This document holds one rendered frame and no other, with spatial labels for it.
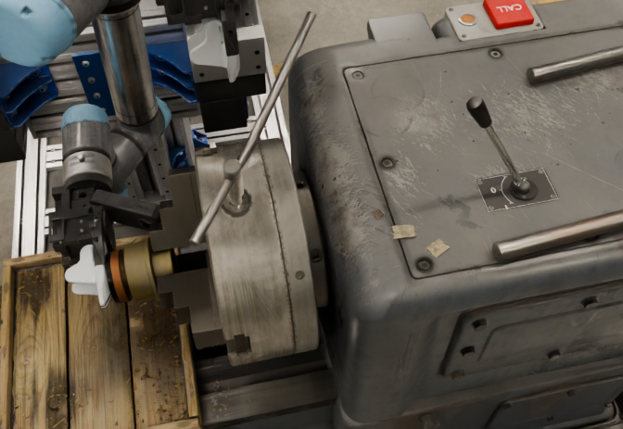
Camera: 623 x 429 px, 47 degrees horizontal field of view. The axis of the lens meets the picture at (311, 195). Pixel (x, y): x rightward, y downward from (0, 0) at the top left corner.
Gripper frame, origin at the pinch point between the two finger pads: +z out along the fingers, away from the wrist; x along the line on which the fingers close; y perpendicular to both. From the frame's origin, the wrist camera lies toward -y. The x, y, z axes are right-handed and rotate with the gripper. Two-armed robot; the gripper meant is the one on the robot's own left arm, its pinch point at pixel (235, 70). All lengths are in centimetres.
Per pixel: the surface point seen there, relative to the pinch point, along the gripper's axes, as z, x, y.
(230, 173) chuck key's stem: 6.1, 13.7, 3.1
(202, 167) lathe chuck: 11.9, 2.6, 6.3
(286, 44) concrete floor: 81, -181, -31
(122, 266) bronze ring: 24.9, 4.3, 19.7
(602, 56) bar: 6, 0, -51
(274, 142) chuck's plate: 12.5, -1.6, -4.0
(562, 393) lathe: 63, 13, -47
